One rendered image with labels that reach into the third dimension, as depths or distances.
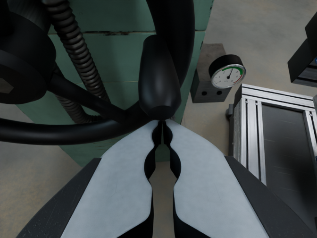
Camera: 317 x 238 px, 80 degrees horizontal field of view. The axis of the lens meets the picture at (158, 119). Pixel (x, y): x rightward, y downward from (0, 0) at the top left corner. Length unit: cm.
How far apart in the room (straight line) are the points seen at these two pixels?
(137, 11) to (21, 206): 94
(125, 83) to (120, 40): 11
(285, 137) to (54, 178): 104
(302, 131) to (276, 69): 65
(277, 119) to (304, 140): 13
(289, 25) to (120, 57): 179
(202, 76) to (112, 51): 19
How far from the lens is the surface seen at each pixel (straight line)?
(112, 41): 38
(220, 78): 38
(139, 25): 36
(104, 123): 25
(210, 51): 49
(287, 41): 187
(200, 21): 37
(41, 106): 57
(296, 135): 100
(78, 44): 24
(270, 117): 98
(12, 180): 114
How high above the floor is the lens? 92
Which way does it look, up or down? 59 degrees down
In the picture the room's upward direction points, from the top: 4 degrees clockwise
